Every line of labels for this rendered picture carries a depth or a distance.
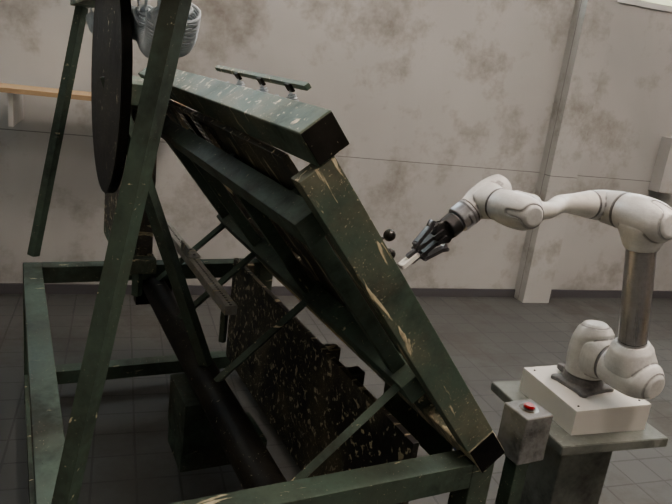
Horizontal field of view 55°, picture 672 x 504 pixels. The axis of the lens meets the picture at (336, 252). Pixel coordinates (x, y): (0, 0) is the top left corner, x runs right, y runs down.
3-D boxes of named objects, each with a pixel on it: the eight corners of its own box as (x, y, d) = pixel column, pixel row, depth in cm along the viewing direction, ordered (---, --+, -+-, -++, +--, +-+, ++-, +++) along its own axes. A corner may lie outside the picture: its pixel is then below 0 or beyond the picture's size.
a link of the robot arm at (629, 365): (623, 373, 256) (671, 401, 238) (592, 385, 250) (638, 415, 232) (640, 186, 228) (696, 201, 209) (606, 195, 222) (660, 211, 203)
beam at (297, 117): (319, 168, 154) (351, 144, 156) (298, 133, 149) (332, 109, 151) (149, 89, 342) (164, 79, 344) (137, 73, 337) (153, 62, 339)
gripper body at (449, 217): (458, 214, 201) (436, 231, 199) (468, 234, 205) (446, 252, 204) (444, 208, 207) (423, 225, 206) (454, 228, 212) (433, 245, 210)
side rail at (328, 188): (468, 452, 207) (493, 430, 209) (299, 183, 153) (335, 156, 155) (457, 442, 213) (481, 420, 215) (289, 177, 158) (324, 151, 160)
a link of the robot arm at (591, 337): (584, 360, 272) (595, 312, 266) (618, 381, 257) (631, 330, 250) (555, 365, 265) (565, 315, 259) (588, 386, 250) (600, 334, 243)
